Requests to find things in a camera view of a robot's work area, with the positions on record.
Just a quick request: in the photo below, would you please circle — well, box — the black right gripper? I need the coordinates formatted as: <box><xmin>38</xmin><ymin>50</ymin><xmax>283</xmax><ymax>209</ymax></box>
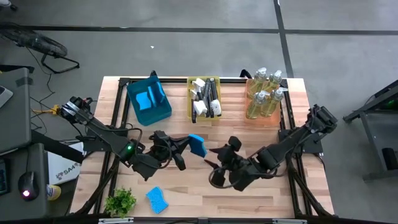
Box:
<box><xmin>203</xmin><ymin>136</ymin><xmax>250</xmax><ymax>192</ymax></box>

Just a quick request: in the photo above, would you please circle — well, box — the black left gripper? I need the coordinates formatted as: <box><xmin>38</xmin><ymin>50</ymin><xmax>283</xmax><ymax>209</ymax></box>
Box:
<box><xmin>148</xmin><ymin>129</ymin><xmax>195</xmax><ymax>172</ymax></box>

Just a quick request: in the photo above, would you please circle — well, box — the blue plastic bin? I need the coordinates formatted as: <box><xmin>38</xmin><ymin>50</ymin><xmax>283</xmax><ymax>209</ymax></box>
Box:
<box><xmin>126</xmin><ymin>75</ymin><xmax>173</xmax><ymax>127</ymax></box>

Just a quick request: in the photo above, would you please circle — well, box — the black handle round bristle brush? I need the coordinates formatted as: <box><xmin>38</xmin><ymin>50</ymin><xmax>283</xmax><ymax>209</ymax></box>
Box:
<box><xmin>192</xmin><ymin>79</ymin><xmax>212</xmax><ymax>116</ymax></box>
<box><xmin>210</xmin><ymin>77</ymin><xmax>223</xmax><ymax>118</ymax></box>

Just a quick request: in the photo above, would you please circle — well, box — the black handle white head brush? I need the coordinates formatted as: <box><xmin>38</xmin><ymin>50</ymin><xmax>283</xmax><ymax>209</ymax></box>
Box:
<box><xmin>189</xmin><ymin>89</ymin><xmax>200</xmax><ymax>124</ymax></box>
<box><xmin>191</xmin><ymin>77</ymin><xmax>206</xmax><ymax>103</ymax></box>
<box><xmin>203</xmin><ymin>83</ymin><xmax>215</xmax><ymax>119</ymax></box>

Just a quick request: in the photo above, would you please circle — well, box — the yellow plastic bin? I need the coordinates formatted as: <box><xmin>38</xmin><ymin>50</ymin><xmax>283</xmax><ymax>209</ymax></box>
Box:
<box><xmin>186</xmin><ymin>76</ymin><xmax>222</xmax><ymax>123</ymax></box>

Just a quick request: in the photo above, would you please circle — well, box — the orange plastic bin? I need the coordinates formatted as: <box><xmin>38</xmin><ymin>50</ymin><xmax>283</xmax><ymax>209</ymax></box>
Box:
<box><xmin>244</xmin><ymin>78</ymin><xmax>283</xmax><ymax>127</ymax></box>

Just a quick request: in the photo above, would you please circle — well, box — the small green potted plant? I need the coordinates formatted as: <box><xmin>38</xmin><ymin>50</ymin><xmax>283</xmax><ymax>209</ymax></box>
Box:
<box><xmin>104</xmin><ymin>186</ymin><xmax>137</xmax><ymax>218</ymax></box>

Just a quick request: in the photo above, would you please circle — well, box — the white cardboard box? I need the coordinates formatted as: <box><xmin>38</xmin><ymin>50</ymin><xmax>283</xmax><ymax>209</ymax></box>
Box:
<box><xmin>47</xmin><ymin>141</ymin><xmax>85</xmax><ymax>186</ymax></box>

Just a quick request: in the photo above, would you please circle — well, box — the yellow round container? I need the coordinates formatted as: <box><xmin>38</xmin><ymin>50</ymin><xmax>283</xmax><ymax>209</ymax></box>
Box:
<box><xmin>46</xmin><ymin>184</ymin><xmax>62</xmax><ymax>202</ymax></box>

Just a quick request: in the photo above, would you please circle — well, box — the black computer mouse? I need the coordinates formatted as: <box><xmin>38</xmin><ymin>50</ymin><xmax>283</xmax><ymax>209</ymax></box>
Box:
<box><xmin>17</xmin><ymin>170</ymin><xmax>40</xmax><ymax>202</ymax></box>

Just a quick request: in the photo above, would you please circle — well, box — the grey side table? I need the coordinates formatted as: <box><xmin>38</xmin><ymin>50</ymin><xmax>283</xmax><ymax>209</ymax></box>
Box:
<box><xmin>344</xmin><ymin>79</ymin><xmax>398</xmax><ymax>182</ymax></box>

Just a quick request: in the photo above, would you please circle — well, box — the grey desk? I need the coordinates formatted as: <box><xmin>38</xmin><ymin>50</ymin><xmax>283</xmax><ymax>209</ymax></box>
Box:
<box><xmin>0</xmin><ymin>67</ymin><xmax>50</xmax><ymax>218</ymax></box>

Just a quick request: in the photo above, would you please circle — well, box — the black floor fan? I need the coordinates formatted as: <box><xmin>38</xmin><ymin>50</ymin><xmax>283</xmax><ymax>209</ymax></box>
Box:
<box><xmin>0</xmin><ymin>21</ymin><xmax>81</xmax><ymax>75</ymax></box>

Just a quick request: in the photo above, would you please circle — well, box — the grey flat device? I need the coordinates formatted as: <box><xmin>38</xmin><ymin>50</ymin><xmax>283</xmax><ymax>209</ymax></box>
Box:
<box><xmin>0</xmin><ymin>85</ymin><xmax>14</xmax><ymax>109</ymax></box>

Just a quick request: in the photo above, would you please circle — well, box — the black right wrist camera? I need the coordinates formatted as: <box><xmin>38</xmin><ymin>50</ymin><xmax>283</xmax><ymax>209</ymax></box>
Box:
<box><xmin>212</xmin><ymin>169</ymin><xmax>227</xmax><ymax>187</ymax></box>

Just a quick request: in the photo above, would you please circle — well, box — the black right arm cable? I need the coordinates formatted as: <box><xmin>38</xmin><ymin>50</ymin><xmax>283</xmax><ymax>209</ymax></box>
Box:
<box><xmin>207</xmin><ymin>166</ymin><xmax>238</xmax><ymax>190</ymax></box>

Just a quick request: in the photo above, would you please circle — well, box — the silver bracket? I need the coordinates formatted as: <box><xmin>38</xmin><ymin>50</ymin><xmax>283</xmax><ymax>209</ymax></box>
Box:
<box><xmin>98</xmin><ymin>217</ymin><xmax>134</xmax><ymax>224</ymax></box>
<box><xmin>272</xmin><ymin>218</ymin><xmax>307</xmax><ymax>224</ymax></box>

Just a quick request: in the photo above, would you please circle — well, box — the yellow cable plug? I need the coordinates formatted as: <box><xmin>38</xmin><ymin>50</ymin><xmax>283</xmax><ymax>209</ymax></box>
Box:
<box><xmin>32</xmin><ymin>105</ymin><xmax>60</xmax><ymax>115</ymax></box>

